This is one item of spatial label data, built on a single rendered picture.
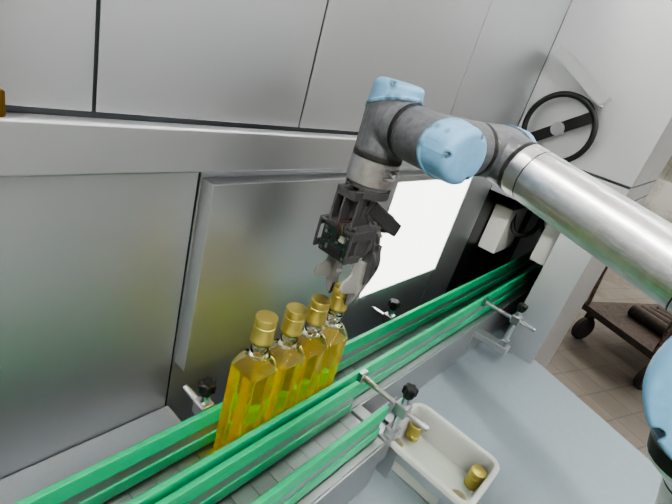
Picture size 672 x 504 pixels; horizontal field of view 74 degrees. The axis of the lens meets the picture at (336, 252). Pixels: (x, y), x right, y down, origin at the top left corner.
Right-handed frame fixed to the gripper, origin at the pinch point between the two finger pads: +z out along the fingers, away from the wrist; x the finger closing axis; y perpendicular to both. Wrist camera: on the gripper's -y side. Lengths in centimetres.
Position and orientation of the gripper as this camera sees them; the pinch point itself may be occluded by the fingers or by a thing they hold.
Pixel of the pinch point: (342, 290)
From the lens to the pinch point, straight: 78.6
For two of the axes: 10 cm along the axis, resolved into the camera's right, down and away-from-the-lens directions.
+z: -2.6, 8.7, 4.1
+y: -6.5, 1.5, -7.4
